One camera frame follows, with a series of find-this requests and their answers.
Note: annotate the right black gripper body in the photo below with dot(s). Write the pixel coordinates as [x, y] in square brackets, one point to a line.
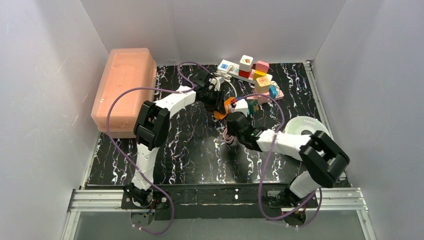
[234, 118]

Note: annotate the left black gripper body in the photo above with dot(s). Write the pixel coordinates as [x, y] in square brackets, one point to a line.
[215, 103]

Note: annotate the orange socket cube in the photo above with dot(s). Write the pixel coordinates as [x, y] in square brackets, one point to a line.
[223, 108]

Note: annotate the pink translucent storage box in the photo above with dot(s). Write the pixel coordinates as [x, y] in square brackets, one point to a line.
[126, 83]

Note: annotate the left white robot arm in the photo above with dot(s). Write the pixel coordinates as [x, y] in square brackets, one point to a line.
[152, 128]

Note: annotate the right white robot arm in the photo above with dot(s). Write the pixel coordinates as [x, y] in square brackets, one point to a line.
[323, 159]

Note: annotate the dark green socket cube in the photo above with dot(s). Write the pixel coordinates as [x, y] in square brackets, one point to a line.
[253, 106]

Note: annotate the white red charger plug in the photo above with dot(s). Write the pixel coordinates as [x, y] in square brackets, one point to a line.
[245, 66]

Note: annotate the tan yellow charger plug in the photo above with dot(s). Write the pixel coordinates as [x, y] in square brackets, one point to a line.
[261, 81]

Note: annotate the pink charger plug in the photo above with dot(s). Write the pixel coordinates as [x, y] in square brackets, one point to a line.
[262, 66]

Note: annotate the pink power strip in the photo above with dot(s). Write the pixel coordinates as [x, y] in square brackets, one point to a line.
[264, 98]

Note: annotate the white power strip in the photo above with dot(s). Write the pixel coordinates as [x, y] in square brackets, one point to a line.
[228, 69]

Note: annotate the white filament spool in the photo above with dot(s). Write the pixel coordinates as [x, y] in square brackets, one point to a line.
[304, 125]

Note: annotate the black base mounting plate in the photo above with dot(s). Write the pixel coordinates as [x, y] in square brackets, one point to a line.
[204, 201]

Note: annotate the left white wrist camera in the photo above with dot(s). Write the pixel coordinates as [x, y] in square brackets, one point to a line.
[216, 83]

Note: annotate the blue plug with white cable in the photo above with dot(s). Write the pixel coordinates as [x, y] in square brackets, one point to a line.
[274, 90]

